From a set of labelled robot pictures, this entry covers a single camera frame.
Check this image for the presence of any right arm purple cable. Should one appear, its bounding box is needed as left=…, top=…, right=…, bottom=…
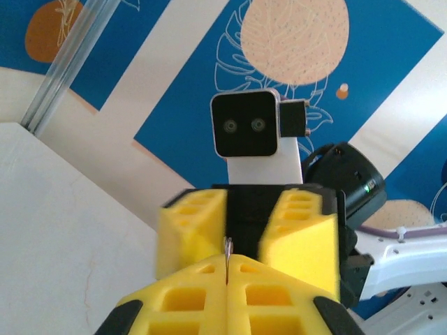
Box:
left=358, top=223, right=447, bottom=241

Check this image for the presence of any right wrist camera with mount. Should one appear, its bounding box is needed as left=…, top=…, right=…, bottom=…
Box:
left=210, top=89, right=312, bottom=186

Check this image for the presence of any left aluminium corner post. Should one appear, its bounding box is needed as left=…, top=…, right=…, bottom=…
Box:
left=20, top=0, right=108, bottom=135

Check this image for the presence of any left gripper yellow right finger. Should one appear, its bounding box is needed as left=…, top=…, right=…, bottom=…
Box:
left=226, top=253, right=366, bottom=335

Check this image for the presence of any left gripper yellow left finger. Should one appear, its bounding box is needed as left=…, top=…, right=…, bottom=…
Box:
left=93, top=253, right=228, bottom=335

